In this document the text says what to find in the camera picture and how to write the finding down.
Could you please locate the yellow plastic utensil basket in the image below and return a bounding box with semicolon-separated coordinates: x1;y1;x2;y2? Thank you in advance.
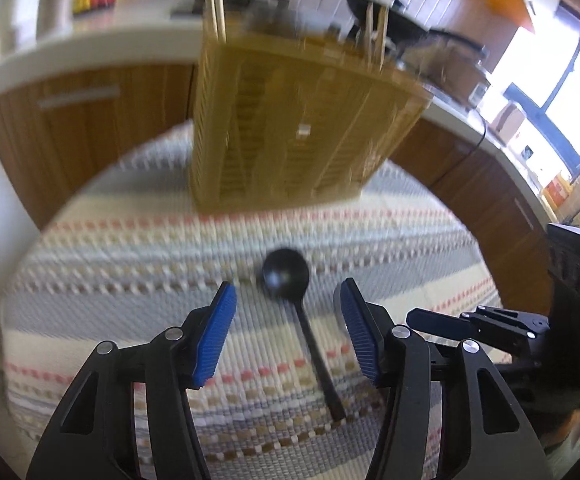
189;28;432;214

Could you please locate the black gas stove top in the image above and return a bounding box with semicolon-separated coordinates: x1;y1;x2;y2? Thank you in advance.
170;0;343;39

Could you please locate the black plastic spoon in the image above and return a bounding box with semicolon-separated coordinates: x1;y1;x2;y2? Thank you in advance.
261;247;346;422

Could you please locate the beige rice cooker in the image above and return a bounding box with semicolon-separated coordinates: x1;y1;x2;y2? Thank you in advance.
402;38;491;108

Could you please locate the striped woven table mat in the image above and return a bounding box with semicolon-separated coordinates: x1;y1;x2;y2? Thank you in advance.
0;125;500;479

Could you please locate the black wok with handle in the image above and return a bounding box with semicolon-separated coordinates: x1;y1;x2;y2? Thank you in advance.
346;0;488;58

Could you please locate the dark window frame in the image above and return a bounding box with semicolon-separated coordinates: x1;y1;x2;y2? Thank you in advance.
496;1;580;172

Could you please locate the cream electric kettle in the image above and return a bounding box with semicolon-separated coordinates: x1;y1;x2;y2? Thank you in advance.
491;101;526;145

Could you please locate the wooden chopstick pair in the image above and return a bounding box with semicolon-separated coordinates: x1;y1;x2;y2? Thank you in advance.
363;2;374;65

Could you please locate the black power cable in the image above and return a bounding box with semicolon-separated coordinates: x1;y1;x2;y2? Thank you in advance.
461;106;489;158

